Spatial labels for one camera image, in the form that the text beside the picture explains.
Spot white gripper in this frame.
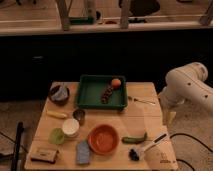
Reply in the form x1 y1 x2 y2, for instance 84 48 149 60
158 88 176 126

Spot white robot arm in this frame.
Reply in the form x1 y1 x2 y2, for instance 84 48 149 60
158 62 213 126

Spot red bowl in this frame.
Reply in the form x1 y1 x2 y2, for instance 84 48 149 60
87 124 119 155

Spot dark brown bowl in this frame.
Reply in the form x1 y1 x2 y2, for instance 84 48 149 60
48 85 70 106

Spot green chili pepper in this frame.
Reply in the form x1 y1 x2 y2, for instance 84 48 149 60
121 132 147 144

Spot white dish brush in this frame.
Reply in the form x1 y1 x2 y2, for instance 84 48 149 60
129 133 167 161

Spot orange ball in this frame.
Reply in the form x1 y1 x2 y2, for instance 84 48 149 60
111 78 121 89

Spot green plastic tray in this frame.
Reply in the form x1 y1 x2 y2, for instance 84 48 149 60
75 75 128 110

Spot small metal cup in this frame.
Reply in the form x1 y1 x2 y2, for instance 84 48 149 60
73 109 85 125

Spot blue sponge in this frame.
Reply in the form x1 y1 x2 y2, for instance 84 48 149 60
76 140 90 165

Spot white cup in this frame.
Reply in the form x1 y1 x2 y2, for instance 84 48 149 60
62 118 80 137

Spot grey crumpled cloth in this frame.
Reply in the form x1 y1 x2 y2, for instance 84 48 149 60
51 86 68 101

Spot green plastic cup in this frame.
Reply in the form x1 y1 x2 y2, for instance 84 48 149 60
49 128 65 145

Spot yellow banana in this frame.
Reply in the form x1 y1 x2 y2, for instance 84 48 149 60
46 111 67 119

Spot brown wooden block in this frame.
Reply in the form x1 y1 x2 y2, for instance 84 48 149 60
30 147 59 164

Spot black stand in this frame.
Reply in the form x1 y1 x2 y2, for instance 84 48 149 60
11 122 24 171

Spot black cable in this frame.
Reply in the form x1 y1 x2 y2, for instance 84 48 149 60
169 132 213 171

